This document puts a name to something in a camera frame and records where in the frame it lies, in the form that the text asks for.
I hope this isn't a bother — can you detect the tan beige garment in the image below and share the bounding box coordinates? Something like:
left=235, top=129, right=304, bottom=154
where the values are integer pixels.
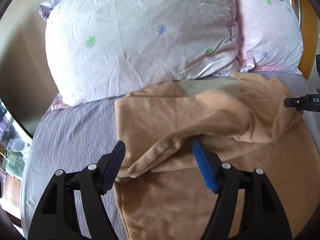
left=114, top=73, right=319, bottom=239

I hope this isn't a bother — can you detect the wooden headboard trim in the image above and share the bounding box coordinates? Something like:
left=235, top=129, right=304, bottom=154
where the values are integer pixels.
left=289, top=0, right=319, bottom=79

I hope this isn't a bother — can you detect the cluttered bedside desk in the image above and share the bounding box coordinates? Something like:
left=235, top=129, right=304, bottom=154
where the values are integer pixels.
left=1, top=102, right=32, bottom=206

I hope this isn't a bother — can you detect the white floral pillow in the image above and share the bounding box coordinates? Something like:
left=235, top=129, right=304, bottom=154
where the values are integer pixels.
left=38, top=0, right=240, bottom=106

